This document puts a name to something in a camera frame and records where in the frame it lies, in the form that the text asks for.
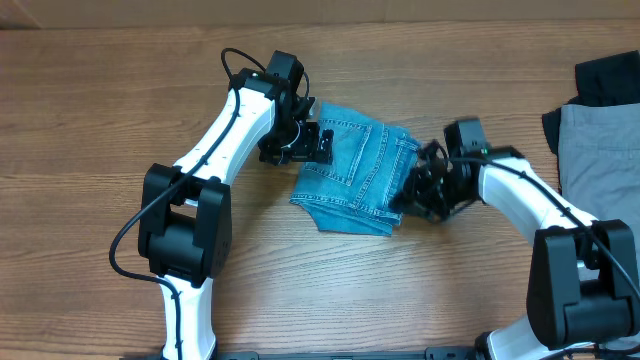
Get brown cardboard back panel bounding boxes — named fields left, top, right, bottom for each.
left=1, top=0, right=639, bottom=29

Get black folded garment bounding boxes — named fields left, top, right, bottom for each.
left=542, top=50, right=639, bottom=156

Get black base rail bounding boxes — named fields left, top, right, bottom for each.
left=119, top=344, right=486, bottom=360

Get light blue denim jeans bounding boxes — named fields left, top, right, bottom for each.
left=290, top=104, right=420, bottom=236

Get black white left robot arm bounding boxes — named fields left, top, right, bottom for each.
left=137, top=51, right=333, bottom=359

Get grey folded trousers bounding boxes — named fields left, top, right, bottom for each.
left=557, top=102, right=640, bottom=351

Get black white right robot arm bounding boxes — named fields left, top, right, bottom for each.
left=391, top=118, right=639, bottom=360

